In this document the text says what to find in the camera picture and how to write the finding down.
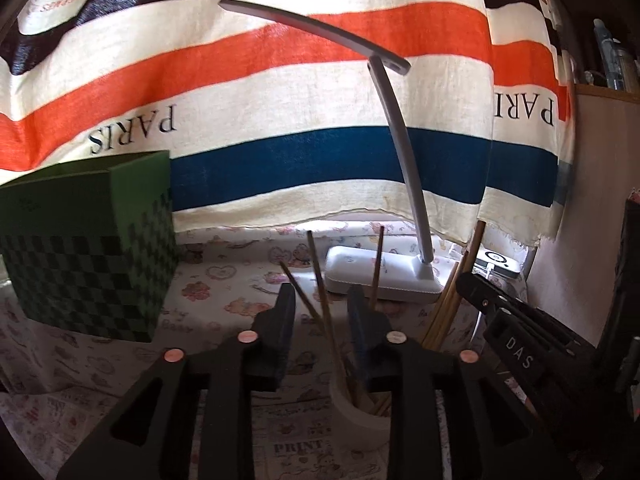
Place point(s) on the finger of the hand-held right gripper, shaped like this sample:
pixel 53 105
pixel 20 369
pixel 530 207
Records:
pixel 517 352
pixel 525 312

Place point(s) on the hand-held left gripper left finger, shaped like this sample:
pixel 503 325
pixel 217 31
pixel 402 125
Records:
pixel 285 330

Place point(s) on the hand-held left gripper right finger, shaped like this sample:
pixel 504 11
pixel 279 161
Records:
pixel 357 330

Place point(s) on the striped fabric curtain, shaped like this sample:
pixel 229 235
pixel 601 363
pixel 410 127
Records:
pixel 250 110

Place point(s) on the bear and heart printed cloth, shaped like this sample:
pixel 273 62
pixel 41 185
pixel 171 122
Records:
pixel 225 290

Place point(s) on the white panel with wooden edge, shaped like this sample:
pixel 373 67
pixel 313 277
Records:
pixel 575 185

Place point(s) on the translucent plastic cup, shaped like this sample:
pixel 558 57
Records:
pixel 360 425

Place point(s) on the green checkered box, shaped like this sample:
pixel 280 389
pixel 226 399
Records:
pixel 85 280

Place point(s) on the clear plastic bottle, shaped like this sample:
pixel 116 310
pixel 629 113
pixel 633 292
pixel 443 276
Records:
pixel 602 50

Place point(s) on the white desk lamp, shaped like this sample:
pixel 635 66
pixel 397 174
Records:
pixel 380 280

